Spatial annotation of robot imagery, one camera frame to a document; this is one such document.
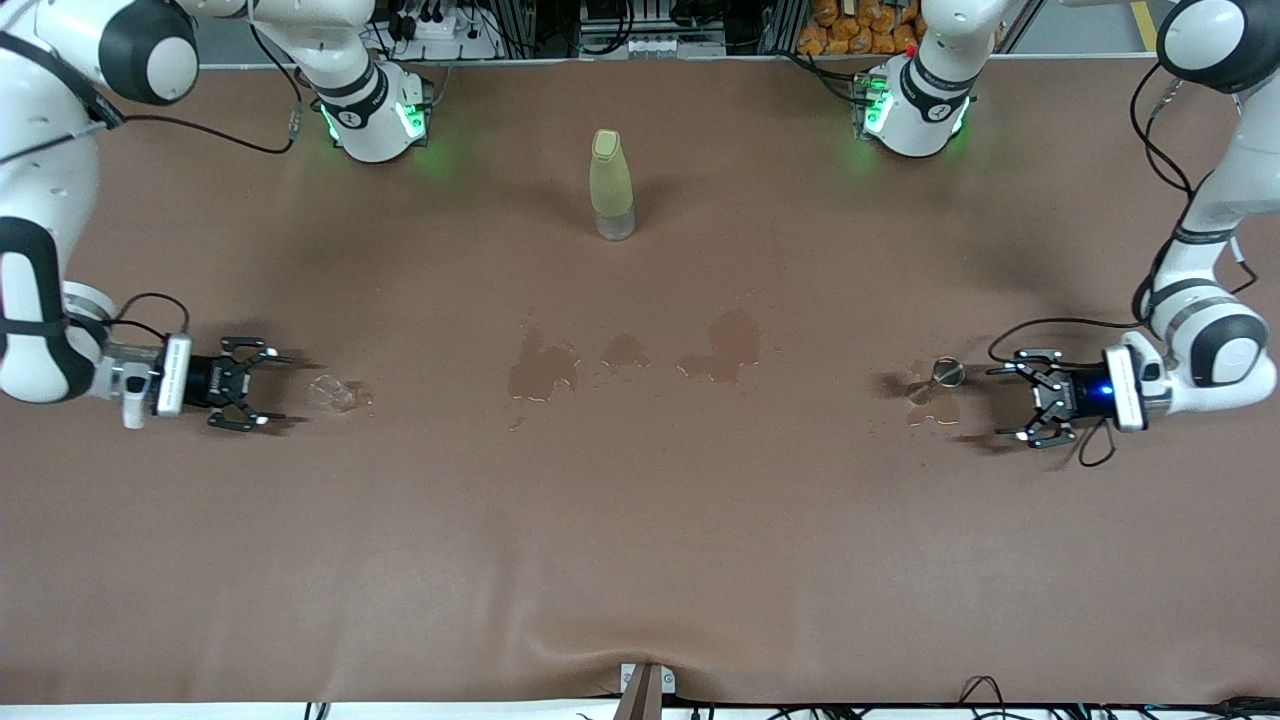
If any black cable loop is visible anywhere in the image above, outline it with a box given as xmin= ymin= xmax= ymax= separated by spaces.
xmin=958 ymin=676 xmax=1009 ymax=720

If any table edge clamp bracket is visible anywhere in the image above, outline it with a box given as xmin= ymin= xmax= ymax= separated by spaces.
xmin=615 ymin=662 xmax=677 ymax=720

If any brown table mat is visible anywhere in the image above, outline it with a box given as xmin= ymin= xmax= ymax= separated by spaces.
xmin=0 ymin=55 xmax=1280 ymax=706

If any yellow-green plastic bottle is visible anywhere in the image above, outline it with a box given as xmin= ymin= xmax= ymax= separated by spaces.
xmin=588 ymin=128 xmax=637 ymax=242

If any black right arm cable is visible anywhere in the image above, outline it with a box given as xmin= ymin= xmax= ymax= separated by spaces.
xmin=95 ymin=20 xmax=306 ymax=346

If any white power strip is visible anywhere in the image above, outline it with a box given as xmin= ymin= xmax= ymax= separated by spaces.
xmin=385 ymin=8 xmax=498 ymax=61

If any orange packaged snacks pile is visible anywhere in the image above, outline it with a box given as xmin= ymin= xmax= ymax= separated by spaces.
xmin=797 ymin=0 xmax=926 ymax=56

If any white socket strip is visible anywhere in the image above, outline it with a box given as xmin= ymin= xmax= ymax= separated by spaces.
xmin=628 ymin=33 xmax=725 ymax=58

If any small clear glass cup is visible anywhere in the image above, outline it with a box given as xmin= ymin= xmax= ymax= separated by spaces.
xmin=908 ymin=357 xmax=967 ymax=406

